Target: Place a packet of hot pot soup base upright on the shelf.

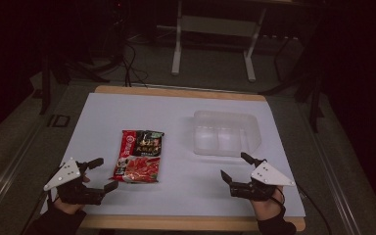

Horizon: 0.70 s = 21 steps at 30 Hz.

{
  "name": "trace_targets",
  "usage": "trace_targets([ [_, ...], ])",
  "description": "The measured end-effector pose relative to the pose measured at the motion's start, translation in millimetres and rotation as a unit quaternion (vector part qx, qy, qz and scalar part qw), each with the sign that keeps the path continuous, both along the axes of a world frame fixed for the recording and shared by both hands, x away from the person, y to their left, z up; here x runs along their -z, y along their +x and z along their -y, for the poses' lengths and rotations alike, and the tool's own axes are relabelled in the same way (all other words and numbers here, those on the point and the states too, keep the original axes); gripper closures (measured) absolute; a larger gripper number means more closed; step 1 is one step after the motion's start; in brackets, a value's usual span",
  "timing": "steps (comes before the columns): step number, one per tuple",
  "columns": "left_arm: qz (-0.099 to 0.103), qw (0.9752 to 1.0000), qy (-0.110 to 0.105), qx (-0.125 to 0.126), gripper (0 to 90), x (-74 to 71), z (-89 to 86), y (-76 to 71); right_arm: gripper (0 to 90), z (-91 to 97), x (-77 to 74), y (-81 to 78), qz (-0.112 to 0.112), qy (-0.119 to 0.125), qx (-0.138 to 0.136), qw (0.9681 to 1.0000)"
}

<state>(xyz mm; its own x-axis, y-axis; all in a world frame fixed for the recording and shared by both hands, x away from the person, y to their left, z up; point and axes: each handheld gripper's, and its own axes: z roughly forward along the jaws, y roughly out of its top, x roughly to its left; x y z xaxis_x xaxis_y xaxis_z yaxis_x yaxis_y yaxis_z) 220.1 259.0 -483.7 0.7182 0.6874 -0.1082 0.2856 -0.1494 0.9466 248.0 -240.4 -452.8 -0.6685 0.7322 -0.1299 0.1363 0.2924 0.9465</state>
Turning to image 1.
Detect white metal stand frame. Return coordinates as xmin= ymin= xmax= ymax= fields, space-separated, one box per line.
xmin=170 ymin=0 xmax=269 ymax=83

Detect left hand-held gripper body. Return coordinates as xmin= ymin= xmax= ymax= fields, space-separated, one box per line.
xmin=43 ymin=158 xmax=107 ymax=207

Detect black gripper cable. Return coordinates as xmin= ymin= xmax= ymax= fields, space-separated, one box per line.
xmin=294 ymin=183 xmax=333 ymax=235

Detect black floor cables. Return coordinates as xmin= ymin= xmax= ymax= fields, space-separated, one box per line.
xmin=120 ymin=41 xmax=150 ymax=88

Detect person's left hand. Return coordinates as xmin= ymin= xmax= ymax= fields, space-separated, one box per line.
xmin=52 ymin=175 xmax=91 ymax=215

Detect person's right hand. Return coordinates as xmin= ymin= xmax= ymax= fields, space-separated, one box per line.
xmin=250 ymin=185 xmax=286 ymax=222

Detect grey metal floor rail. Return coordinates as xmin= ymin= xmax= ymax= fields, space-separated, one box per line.
xmin=302 ymin=125 xmax=363 ymax=235
xmin=0 ymin=120 xmax=46 ymax=223

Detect white table sheet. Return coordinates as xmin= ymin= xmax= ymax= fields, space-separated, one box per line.
xmin=39 ymin=92 xmax=306 ymax=218

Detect clear plastic container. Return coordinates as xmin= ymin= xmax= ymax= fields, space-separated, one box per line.
xmin=192 ymin=110 xmax=263 ymax=158

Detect small black floor frame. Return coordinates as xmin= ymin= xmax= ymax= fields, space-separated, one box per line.
xmin=46 ymin=114 xmax=71 ymax=128

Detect red and black food packet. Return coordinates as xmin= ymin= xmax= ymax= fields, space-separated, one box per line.
xmin=110 ymin=129 xmax=165 ymax=184

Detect black metal stand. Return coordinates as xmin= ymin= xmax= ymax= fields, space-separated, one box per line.
xmin=307 ymin=72 xmax=325 ymax=134

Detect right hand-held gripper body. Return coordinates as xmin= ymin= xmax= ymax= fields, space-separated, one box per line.
xmin=229 ymin=159 xmax=297 ymax=203

